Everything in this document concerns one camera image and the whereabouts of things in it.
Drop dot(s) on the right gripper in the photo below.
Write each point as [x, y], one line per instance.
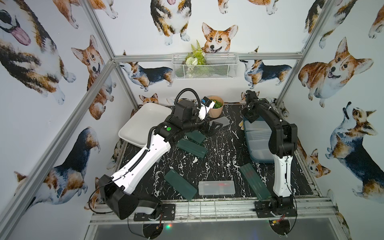
[250, 119]

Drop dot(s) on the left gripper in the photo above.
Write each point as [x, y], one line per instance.
[207, 126]

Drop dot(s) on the clear pencil case top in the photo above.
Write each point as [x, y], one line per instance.
[222, 120]

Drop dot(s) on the clear case with pens middle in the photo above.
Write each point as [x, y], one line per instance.
[255, 126]

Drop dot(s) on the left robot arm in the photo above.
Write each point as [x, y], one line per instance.
[117, 191]

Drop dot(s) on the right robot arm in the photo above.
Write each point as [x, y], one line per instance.
[282, 144]

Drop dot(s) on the green pencil case upper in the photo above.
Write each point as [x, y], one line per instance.
[196, 136]

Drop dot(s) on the green pencil case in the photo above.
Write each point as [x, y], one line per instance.
[181, 185]
[255, 182]
[196, 136]
[192, 148]

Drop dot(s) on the teal storage box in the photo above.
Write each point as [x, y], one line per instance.
[264, 162]

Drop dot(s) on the green pencil case front left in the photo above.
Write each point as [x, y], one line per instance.
[181, 185]

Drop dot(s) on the white storage tray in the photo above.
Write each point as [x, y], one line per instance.
[136, 130]

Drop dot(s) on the green pencil case front right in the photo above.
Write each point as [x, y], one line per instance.
[255, 182]

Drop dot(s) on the beige ribbed flower pot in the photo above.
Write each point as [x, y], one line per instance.
[216, 111]

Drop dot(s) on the clear case with red pen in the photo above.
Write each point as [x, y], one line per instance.
[215, 188]

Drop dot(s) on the green fern plant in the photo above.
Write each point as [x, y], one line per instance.
[195, 61]

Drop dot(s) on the white wire wall basket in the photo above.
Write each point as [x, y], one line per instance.
[219, 66]

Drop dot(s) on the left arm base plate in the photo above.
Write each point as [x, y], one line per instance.
[164, 212]

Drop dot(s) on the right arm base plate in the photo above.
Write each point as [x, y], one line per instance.
[267, 210]

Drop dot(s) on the aluminium front rail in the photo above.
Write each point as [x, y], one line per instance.
[218, 211]

